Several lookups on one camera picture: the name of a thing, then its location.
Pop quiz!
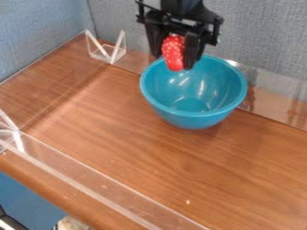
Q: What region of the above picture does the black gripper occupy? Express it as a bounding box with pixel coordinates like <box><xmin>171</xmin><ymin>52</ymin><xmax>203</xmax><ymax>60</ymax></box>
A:
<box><xmin>137</xmin><ymin>0</ymin><xmax>225</xmax><ymax>70</ymax></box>

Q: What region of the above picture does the red toy strawberry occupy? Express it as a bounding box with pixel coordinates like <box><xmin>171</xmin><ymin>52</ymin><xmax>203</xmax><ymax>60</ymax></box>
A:
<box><xmin>162</xmin><ymin>34</ymin><xmax>185</xmax><ymax>72</ymax></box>

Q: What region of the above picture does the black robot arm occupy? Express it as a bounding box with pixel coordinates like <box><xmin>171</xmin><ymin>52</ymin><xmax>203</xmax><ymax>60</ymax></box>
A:
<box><xmin>135</xmin><ymin>0</ymin><xmax>225</xmax><ymax>70</ymax></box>

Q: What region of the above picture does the blue plastic bowl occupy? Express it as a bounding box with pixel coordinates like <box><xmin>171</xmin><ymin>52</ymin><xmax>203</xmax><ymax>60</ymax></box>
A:
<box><xmin>139</xmin><ymin>55</ymin><xmax>247</xmax><ymax>129</ymax></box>

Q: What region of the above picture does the clear acrylic back barrier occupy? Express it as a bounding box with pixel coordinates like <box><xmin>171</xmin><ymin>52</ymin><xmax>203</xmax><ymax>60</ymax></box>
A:
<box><xmin>115</xmin><ymin>39</ymin><xmax>307</xmax><ymax>132</ymax></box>

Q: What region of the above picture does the clear acrylic barrier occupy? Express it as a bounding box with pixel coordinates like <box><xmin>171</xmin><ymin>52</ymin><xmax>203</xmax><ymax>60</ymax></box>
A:
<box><xmin>115</xmin><ymin>39</ymin><xmax>307</xmax><ymax>132</ymax></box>
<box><xmin>7</xmin><ymin>131</ymin><xmax>210</xmax><ymax>230</ymax></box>

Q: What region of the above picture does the clear acrylic front barrier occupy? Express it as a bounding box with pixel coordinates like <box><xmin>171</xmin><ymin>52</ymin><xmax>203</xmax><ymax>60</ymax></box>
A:
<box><xmin>7</xmin><ymin>131</ymin><xmax>210</xmax><ymax>230</ymax></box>

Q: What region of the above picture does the grey object under table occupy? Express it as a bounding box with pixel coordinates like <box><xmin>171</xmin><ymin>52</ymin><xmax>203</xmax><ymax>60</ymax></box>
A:
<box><xmin>53</xmin><ymin>216</ymin><xmax>94</xmax><ymax>230</ymax></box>

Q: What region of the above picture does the clear acrylic corner bracket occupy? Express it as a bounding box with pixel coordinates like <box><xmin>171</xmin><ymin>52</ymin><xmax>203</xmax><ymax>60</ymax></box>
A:
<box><xmin>86</xmin><ymin>30</ymin><xmax>127</xmax><ymax>65</ymax></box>

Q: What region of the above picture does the clear acrylic left bracket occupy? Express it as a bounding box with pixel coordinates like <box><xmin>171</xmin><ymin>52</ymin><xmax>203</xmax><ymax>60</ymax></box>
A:
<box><xmin>0</xmin><ymin>109</ymin><xmax>26</xmax><ymax>154</ymax></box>

